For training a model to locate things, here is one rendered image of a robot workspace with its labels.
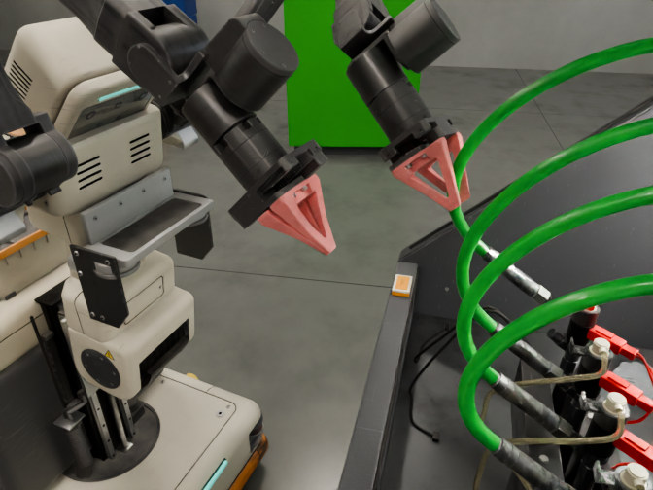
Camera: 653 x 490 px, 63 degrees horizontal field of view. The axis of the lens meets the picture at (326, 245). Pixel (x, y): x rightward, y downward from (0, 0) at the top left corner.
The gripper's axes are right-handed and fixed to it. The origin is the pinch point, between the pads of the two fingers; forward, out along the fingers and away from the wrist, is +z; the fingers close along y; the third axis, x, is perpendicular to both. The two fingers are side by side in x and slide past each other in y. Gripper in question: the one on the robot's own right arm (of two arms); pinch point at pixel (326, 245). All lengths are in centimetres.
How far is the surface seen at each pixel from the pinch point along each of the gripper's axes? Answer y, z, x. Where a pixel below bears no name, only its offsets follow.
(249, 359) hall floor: -146, 25, 85
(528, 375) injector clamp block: -3.4, 32.5, 19.2
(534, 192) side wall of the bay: 2, 17, 48
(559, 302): 19.6, 12.3, -7.2
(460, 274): 6.2, 11.4, 6.4
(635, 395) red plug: 12.3, 32.1, 8.6
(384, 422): -16.0, 23.8, 4.7
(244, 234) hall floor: -189, -20, 166
